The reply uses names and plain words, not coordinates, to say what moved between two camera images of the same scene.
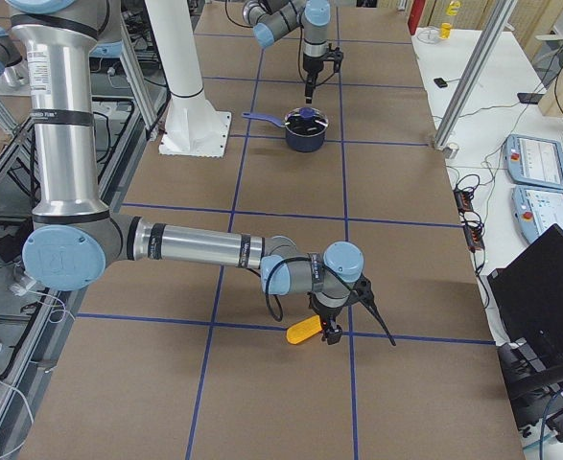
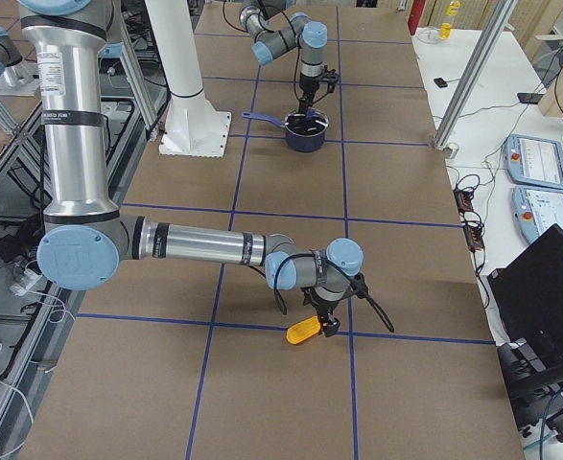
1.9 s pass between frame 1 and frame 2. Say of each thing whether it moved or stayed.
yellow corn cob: stayed
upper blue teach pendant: stayed
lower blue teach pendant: stayed
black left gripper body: moved
